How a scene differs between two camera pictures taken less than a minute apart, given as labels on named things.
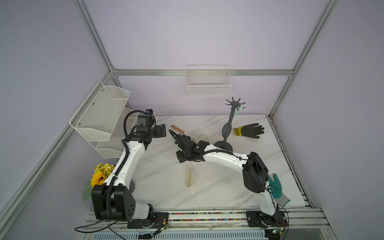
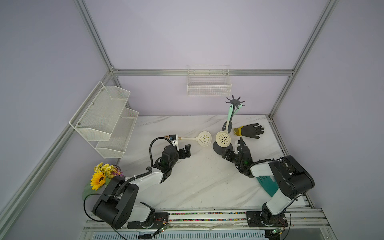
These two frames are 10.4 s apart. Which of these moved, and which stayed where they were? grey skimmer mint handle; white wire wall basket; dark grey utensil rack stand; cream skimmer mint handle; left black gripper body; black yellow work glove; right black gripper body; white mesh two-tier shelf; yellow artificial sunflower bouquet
Moved: right black gripper body; cream skimmer mint handle; left black gripper body
Stayed: black yellow work glove; grey skimmer mint handle; yellow artificial sunflower bouquet; dark grey utensil rack stand; white mesh two-tier shelf; white wire wall basket
